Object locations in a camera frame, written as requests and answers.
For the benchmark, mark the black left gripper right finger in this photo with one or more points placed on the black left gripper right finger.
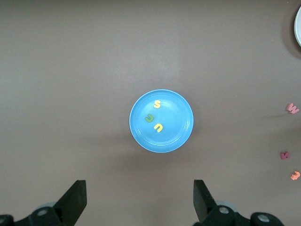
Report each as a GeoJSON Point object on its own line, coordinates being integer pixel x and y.
{"type": "Point", "coordinates": [201, 202]}

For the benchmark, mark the orange foam letter t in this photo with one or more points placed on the orange foam letter t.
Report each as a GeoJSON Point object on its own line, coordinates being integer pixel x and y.
{"type": "Point", "coordinates": [295, 175]}

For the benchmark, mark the yellow foam letter u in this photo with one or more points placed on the yellow foam letter u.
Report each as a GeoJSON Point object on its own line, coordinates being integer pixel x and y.
{"type": "Point", "coordinates": [157, 130]}

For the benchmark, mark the dark red foam letter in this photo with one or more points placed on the dark red foam letter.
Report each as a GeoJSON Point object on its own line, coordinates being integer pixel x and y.
{"type": "Point", "coordinates": [284, 155]}

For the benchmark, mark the green foam letter n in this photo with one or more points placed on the green foam letter n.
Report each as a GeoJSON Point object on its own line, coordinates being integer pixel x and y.
{"type": "Point", "coordinates": [147, 119]}

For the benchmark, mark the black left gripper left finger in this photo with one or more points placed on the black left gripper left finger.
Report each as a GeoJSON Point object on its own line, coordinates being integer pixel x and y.
{"type": "Point", "coordinates": [73, 202]}

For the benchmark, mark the beige plate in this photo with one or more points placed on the beige plate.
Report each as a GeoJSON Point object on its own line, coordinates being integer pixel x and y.
{"type": "Point", "coordinates": [298, 26]}

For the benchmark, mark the blue plate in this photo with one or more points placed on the blue plate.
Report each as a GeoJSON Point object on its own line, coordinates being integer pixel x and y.
{"type": "Point", "coordinates": [174, 131]}

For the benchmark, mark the brown table cover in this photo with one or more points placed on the brown table cover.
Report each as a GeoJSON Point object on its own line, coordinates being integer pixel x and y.
{"type": "Point", "coordinates": [94, 70]}

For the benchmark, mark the yellow foam letter s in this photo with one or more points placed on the yellow foam letter s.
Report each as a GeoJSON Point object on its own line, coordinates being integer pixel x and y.
{"type": "Point", "coordinates": [157, 104]}

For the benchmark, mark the pink foam letter w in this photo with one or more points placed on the pink foam letter w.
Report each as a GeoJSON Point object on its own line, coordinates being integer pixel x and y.
{"type": "Point", "coordinates": [292, 108]}

